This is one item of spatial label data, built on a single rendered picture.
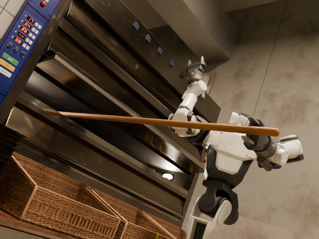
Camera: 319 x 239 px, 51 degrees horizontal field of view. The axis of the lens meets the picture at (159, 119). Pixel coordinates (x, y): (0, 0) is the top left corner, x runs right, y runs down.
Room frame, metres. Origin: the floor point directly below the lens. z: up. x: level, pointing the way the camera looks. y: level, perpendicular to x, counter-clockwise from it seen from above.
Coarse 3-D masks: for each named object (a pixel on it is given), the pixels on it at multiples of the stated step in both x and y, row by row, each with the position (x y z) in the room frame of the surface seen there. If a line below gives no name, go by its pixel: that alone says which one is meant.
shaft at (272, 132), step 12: (108, 120) 1.73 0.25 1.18; (120, 120) 1.64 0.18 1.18; (132, 120) 1.57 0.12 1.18; (144, 120) 1.51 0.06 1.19; (156, 120) 1.46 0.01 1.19; (168, 120) 1.41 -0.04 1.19; (240, 132) 1.15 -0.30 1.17; (252, 132) 1.12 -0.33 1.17; (264, 132) 1.08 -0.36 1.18; (276, 132) 1.05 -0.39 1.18
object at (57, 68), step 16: (48, 64) 1.79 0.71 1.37; (64, 64) 1.75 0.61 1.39; (64, 80) 1.93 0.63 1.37; (80, 80) 1.88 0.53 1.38; (96, 96) 2.03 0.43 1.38; (112, 112) 2.22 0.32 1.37; (128, 112) 2.15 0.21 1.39; (128, 128) 2.42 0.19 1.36; (144, 128) 2.34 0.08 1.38; (160, 144) 2.57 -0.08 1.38; (176, 160) 2.86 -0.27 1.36; (192, 160) 2.76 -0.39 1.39
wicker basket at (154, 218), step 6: (150, 216) 2.75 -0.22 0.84; (156, 222) 2.55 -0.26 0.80; (162, 222) 2.87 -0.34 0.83; (168, 222) 2.92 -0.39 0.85; (162, 228) 2.49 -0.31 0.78; (168, 228) 2.93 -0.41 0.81; (174, 228) 2.98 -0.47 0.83; (180, 228) 3.04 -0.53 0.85; (162, 234) 2.48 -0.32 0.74; (174, 234) 2.99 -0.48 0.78; (180, 234) 3.03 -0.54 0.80; (186, 234) 2.99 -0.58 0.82
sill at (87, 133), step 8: (24, 96) 1.82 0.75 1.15; (32, 96) 1.85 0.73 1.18; (40, 104) 1.90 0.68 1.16; (48, 112) 1.95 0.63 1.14; (56, 112) 1.98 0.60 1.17; (64, 120) 2.03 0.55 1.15; (72, 120) 2.07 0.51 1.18; (80, 128) 2.12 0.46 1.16; (88, 136) 2.18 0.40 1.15; (96, 136) 2.22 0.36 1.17; (104, 144) 2.29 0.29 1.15; (120, 152) 2.40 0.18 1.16; (128, 160) 2.47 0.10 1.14; (136, 160) 2.53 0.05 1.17; (144, 168) 2.61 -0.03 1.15; (160, 176) 2.76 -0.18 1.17; (176, 184) 2.93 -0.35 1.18; (184, 192) 3.03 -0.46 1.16
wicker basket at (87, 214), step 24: (24, 168) 1.91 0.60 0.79; (48, 168) 2.02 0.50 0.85; (0, 192) 1.69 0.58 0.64; (24, 192) 1.55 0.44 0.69; (48, 192) 1.54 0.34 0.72; (72, 192) 2.16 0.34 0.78; (24, 216) 1.51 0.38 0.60; (48, 216) 1.58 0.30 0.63; (72, 216) 1.67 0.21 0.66; (96, 216) 1.76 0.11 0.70
